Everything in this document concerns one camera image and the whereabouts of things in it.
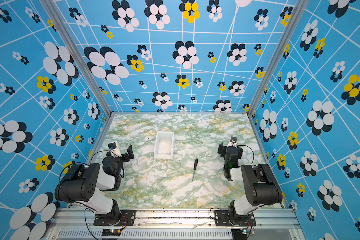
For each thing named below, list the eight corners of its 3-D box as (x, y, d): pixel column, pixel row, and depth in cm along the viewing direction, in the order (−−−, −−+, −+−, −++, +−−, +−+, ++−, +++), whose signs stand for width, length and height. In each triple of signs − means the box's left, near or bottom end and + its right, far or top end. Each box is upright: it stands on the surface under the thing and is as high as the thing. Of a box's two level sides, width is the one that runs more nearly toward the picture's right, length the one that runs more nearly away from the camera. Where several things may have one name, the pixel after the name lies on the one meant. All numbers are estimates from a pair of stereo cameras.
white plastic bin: (155, 160, 96) (153, 154, 91) (158, 137, 108) (156, 131, 102) (173, 160, 96) (172, 154, 91) (174, 137, 108) (173, 131, 102)
